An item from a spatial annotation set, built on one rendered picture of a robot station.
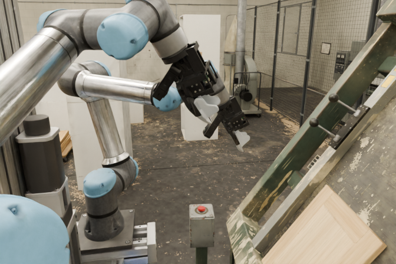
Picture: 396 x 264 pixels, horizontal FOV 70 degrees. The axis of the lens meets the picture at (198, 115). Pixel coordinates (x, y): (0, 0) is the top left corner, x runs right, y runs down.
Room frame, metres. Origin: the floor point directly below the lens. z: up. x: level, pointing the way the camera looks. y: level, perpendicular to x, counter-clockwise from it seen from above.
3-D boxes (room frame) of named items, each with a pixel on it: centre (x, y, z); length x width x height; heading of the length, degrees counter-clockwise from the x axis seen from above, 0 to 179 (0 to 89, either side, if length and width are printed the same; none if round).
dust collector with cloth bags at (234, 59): (6.53, -0.93, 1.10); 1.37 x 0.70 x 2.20; 9
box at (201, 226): (1.21, -0.02, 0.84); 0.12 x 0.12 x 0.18; 3
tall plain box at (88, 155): (3.30, 1.15, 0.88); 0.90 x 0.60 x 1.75; 9
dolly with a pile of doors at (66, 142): (3.90, 2.16, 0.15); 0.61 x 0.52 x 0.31; 9
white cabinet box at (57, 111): (4.79, 2.31, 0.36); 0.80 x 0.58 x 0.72; 9
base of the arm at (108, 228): (0.94, 0.37, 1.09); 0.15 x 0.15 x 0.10
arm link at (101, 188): (0.95, 0.37, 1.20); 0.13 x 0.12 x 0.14; 164
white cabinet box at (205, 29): (4.85, -0.01, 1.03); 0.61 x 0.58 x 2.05; 9
